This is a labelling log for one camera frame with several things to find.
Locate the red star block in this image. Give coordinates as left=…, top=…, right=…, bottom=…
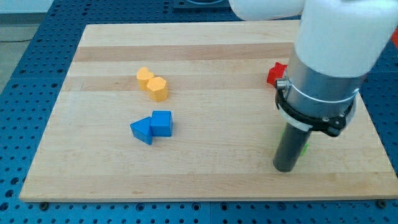
left=266, top=62, right=288, bottom=86

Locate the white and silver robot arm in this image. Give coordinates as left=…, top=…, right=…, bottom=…
left=229, top=0, right=397, bottom=137

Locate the wooden board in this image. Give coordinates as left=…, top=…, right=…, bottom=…
left=19, top=21, right=397, bottom=202

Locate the blue cube block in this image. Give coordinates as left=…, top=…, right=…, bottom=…
left=150, top=111, right=174, bottom=137

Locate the yellow hexagon block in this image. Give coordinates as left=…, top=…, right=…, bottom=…
left=147, top=77, right=169, bottom=102

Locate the blue triangle block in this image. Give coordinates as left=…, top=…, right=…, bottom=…
left=130, top=116, right=152, bottom=145

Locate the yellow heart block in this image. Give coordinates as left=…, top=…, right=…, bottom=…
left=136, top=67, right=155, bottom=91

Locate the green block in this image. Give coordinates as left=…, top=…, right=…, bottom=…
left=300, top=143, right=309, bottom=156

